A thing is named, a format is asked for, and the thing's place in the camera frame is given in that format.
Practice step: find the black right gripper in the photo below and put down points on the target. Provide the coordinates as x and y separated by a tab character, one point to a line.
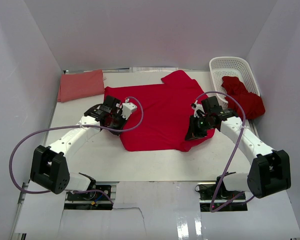
192	132

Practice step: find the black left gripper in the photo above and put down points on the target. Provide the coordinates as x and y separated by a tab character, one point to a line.
123	120

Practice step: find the bright red t shirt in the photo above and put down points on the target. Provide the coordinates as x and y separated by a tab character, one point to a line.
165	115

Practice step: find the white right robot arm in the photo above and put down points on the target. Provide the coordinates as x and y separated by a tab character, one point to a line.
269	169

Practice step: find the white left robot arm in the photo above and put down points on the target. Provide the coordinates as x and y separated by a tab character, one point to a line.
49	164

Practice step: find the folded salmon pink t shirt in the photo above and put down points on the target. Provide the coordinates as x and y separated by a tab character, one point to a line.
80	85

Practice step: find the dark red crumpled t shirt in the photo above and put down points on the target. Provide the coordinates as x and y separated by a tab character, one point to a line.
251	103

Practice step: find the white plastic perforated basket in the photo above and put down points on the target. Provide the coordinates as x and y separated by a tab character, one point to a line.
231	66

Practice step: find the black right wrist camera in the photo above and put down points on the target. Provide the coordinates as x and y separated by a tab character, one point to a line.
206	107

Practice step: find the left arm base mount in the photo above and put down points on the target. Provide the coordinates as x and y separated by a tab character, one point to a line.
92	201

